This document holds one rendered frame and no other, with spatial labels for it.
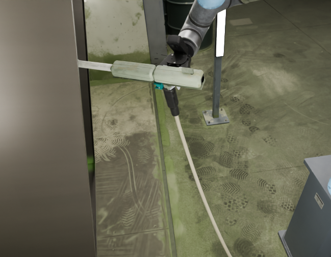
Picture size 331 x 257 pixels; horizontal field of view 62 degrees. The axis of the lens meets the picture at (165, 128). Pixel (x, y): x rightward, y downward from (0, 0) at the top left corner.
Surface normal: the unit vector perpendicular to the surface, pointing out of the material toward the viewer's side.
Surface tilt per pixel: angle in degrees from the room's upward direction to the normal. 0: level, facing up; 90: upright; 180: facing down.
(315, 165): 0
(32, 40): 90
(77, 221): 90
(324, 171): 0
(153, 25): 90
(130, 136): 0
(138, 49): 90
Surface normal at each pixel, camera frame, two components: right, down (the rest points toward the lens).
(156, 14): 0.10, 0.65
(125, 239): -0.09, -0.75
